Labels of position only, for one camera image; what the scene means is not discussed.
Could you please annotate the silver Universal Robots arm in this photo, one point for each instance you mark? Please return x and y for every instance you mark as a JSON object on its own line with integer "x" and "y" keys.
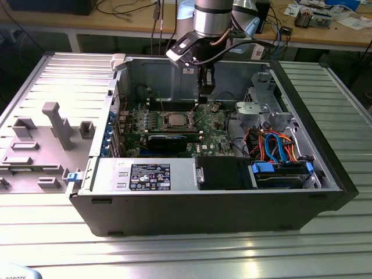
{"x": 212, "y": 20}

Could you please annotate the black RAM slot row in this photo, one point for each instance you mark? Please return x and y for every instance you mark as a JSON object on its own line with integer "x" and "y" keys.
{"x": 174, "y": 132}
{"x": 162, "y": 105}

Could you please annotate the CPU socket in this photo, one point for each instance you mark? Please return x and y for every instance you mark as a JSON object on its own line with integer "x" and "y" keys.
{"x": 166, "y": 119}

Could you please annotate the blue expansion slot latch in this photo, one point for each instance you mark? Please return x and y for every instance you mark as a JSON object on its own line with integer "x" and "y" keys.
{"x": 112, "y": 117}
{"x": 107, "y": 140}
{"x": 105, "y": 151}
{"x": 109, "y": 129}

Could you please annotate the small brown board connector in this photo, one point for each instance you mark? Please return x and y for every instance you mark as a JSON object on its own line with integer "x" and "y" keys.
{"x": 215, "y": 107}

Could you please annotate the black box on desk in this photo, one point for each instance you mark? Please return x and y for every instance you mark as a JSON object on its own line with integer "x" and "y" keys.
{"x": 266, "y": 17}

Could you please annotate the silver metal drive cage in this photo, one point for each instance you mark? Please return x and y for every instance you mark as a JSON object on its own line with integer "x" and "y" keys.
{"x": 253, "y": 109}

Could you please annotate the black case fan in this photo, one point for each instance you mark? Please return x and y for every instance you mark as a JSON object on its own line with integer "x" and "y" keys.
{"x": 142, "y": 93}

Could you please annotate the small black device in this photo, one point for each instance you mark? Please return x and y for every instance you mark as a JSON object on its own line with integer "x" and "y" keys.
{"x": 286, "y": 30}

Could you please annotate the green motherboard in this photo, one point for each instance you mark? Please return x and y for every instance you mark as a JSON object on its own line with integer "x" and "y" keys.
{"x": 215, "y": 136}

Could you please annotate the printed white leaflet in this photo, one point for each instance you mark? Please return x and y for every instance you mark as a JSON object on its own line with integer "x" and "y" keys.
{"x": 292, "y": 9}

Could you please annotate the wooden desk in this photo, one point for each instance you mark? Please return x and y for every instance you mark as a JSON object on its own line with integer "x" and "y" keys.
{"x": 116, "y": 20}

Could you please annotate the copper heat sink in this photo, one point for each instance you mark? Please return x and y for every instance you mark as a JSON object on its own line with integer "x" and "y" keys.
{"x": 303, "y": 19}

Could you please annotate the black graphics card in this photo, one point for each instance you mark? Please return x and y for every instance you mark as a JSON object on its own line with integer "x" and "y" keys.
{"x": 167, "y": 143}

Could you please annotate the black power supply label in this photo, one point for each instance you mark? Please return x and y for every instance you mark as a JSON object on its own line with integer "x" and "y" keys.
{"x": 151, "y": 177}

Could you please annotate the blue box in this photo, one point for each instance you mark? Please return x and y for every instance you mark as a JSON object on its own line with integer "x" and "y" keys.
{"x": 343, "y": 4}

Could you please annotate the white papers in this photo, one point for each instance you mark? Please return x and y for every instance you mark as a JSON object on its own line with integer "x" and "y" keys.
{"x": 353, "y": 23}

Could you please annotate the hard disk in blue carrier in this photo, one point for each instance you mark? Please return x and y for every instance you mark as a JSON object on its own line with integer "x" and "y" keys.
{"x": 279, "y": 181}

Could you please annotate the silver power supply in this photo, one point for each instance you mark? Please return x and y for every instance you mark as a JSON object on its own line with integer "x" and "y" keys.
{"x": 110, "y": 177}

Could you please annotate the black open PC case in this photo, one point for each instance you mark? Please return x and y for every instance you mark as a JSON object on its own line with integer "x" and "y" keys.
{"x": 203, "y": 212}

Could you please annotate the blue plastic clip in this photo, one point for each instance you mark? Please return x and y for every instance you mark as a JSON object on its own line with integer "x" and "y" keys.
{"x": 73, "y": 177}

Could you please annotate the grey parts rack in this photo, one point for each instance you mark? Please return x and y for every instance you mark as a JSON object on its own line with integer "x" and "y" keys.
{"x": 32, "y": 174}

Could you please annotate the pale blue teach pendant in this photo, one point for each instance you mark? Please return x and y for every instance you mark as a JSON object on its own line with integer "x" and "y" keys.
{"x": 17, "y": 271}

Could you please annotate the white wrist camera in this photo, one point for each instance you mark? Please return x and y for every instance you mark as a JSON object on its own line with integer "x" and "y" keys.
{"x": 177, "y": 52}

